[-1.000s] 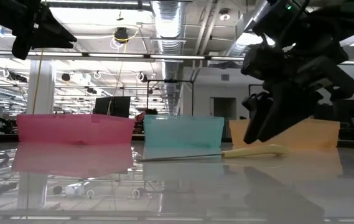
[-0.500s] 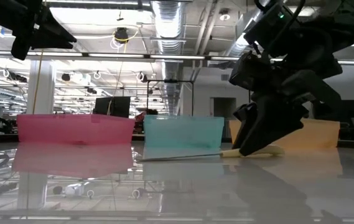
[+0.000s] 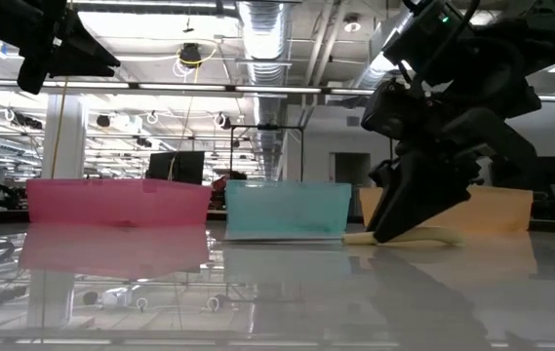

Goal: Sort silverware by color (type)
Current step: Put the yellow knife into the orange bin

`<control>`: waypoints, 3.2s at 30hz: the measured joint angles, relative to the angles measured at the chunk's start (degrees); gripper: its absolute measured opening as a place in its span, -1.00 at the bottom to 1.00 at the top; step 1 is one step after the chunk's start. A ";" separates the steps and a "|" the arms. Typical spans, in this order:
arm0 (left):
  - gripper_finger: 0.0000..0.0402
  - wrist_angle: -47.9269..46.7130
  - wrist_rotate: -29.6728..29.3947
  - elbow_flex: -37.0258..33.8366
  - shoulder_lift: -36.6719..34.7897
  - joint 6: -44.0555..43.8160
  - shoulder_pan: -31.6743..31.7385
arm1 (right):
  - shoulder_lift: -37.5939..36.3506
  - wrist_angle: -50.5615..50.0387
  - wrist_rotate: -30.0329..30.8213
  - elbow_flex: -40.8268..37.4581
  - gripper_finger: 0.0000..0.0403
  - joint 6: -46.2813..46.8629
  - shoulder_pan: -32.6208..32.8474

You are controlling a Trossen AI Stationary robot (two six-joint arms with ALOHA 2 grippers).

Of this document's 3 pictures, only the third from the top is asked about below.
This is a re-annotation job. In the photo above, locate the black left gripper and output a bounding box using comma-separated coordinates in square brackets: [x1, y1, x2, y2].
[17, 0, 121, 95]

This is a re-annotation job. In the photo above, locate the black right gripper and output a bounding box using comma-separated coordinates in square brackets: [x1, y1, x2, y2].
[366, 109, 541, 244]

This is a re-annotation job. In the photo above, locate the cream handled table knife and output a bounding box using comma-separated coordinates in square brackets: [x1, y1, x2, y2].
[342, 225, 464, 247]

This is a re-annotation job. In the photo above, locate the white building column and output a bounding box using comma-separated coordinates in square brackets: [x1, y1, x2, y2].
[40, 93, 89, 180]

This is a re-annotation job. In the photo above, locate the orange plastic bin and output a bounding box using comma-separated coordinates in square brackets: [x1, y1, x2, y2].
[358, 184, 535, 234]

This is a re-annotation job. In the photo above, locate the long overhead light bar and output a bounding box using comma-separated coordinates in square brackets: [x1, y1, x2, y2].
[0, 77, 555, 103]

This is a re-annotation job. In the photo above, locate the black ceiling-mounted device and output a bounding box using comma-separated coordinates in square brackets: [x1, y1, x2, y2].
[178, 42, 204, 68]

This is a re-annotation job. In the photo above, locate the teal plastic bin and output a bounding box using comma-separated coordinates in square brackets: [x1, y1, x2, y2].
[223, 179, 353, 240]

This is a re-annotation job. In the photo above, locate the black monitor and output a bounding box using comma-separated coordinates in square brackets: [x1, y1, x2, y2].
[146, 150, 207, 186]

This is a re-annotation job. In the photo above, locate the pink plastic bin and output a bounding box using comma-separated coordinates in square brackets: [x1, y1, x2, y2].
[25, 177, 213, 228]

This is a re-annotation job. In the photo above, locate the person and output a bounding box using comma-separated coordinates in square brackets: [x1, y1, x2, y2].
[211, 170, 249, 209]

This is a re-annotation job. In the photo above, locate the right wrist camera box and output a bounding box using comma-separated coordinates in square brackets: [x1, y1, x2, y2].
[361, 79, 419, 143]

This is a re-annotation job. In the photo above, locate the yellow hanging cable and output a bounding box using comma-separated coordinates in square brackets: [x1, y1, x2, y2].
[50, 76, 69, 180]

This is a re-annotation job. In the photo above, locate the silver ventilation duct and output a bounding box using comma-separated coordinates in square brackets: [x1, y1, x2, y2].
[236, 0, 294, 179]
[349, 7, 415, 92]

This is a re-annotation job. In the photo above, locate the black rig frame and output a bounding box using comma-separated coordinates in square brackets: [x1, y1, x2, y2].
[228, 124, 306, 184]

